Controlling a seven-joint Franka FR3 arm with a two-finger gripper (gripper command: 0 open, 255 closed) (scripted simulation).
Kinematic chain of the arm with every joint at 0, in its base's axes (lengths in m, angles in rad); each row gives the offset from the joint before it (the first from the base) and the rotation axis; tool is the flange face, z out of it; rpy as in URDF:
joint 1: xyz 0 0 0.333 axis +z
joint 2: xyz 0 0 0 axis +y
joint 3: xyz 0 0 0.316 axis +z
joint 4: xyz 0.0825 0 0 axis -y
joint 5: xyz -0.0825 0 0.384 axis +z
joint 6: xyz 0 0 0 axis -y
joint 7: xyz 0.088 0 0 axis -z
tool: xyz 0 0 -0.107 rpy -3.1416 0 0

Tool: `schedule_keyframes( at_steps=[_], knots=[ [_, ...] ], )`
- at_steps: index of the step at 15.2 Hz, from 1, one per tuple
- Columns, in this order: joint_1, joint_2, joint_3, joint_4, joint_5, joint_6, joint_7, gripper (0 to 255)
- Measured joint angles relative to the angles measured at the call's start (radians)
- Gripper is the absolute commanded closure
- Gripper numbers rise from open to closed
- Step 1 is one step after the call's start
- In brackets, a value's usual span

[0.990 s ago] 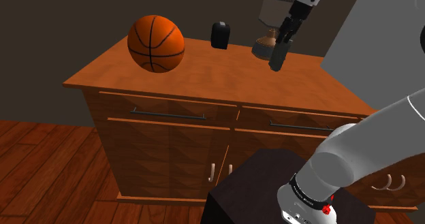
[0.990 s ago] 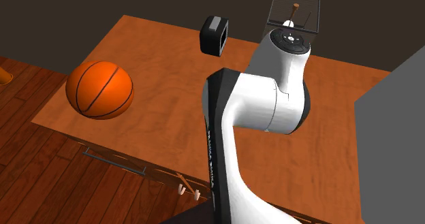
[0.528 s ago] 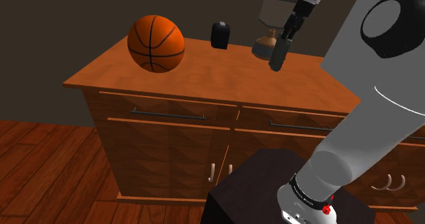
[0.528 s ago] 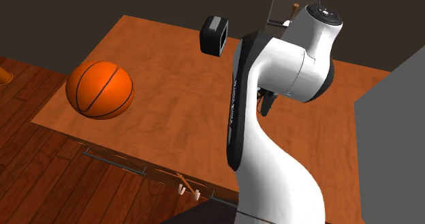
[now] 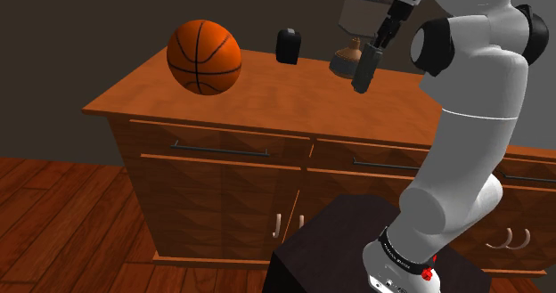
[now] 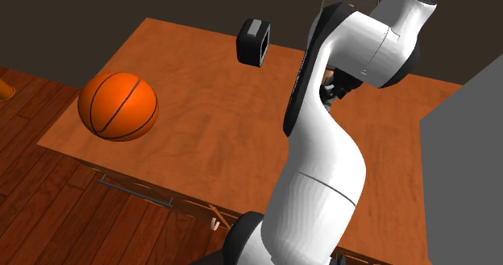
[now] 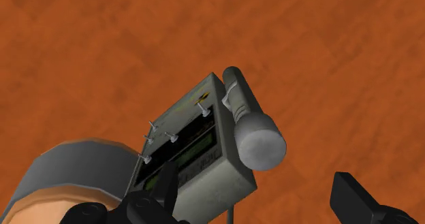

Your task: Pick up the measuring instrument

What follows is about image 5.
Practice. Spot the orange basketball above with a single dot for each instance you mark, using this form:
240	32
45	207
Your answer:
203	57

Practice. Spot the table lamp with brown base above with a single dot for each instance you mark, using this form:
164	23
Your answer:
347	60

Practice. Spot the wooden sideboard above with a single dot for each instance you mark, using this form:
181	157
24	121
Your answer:
269	96

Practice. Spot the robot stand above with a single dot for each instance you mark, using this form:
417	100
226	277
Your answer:
330	244

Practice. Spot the black rounded box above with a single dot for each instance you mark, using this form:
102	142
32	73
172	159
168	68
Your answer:
288	47

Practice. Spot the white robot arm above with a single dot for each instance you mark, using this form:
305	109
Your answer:
471	109

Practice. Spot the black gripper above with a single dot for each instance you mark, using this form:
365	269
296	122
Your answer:
400	10

